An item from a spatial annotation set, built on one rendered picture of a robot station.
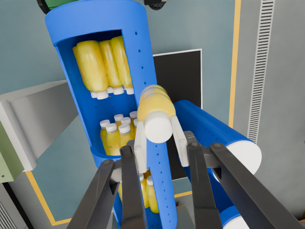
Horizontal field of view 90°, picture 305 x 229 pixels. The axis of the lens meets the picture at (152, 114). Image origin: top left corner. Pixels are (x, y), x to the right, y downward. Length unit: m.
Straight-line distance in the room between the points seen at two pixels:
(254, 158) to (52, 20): 1.00
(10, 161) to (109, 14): 0.68
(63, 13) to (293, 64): 2.42
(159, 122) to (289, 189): 3.51
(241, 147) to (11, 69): 1.94
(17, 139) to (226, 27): 1.90
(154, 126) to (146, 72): 0.27
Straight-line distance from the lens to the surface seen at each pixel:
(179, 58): 1.57
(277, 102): 2.54
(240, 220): 1.29
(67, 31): 0.44
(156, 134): 0.21
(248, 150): 0.95
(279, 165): 3.14
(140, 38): 0.45
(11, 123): 0.83
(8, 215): 2.50
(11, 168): 0.85
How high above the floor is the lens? 1.64
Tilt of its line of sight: 69 degrees down
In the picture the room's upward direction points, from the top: 155 degrees clockwise
